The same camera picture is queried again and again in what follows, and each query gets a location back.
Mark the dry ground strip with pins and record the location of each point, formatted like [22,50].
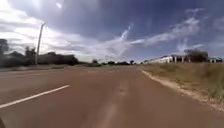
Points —
[33,67]

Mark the dark bushy tree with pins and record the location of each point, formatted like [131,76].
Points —
[196,55]

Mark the white painted line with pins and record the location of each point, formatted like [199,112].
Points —
[36,95]

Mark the dry grass verge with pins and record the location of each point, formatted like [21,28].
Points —
[193,75]

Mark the tall pale pole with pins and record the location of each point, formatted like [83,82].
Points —
[39,41]

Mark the white low building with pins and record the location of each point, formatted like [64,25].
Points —
[166,59]

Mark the reddish brown asphalt road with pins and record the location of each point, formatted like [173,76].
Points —
[110,96]

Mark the pale sandy road edge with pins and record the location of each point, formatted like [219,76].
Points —
[173,86]

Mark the row of dark trees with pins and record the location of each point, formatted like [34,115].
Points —
[50,59]

